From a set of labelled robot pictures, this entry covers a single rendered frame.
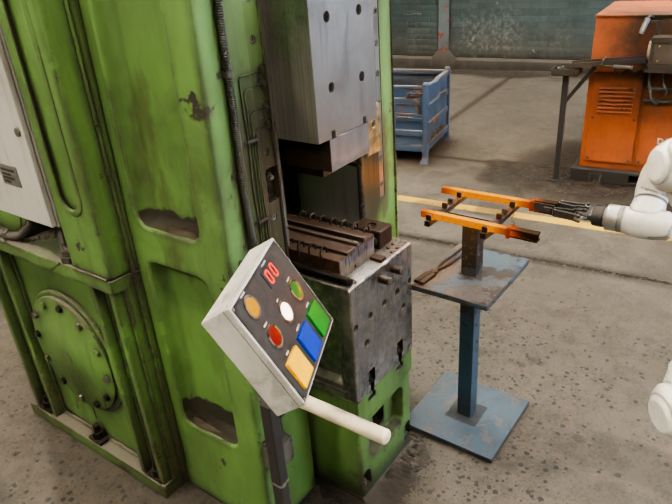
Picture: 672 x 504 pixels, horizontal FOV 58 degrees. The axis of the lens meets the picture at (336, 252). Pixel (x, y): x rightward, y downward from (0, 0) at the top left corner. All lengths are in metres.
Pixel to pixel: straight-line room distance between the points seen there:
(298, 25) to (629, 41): 3.74
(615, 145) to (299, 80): 3.88
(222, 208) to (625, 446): 1.88
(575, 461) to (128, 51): 2.14
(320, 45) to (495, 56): 8.02
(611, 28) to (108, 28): 3.95
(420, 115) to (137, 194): 3.94
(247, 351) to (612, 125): 4.27
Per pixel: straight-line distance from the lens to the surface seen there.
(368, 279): 1.93
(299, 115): 1.71
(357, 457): 2.31
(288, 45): 1.68
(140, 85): 1.83
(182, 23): 1.56
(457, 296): 2.22
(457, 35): 9.76
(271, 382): 1.36
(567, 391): 2.98
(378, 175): 2.25
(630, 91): 5.17
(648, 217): 2.19
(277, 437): 1.71
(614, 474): 2.66
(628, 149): 5.28
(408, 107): 5.61
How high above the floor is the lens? 1.86
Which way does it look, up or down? 27 degrees down
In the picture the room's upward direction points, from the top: 4 degrees counter-clockwise
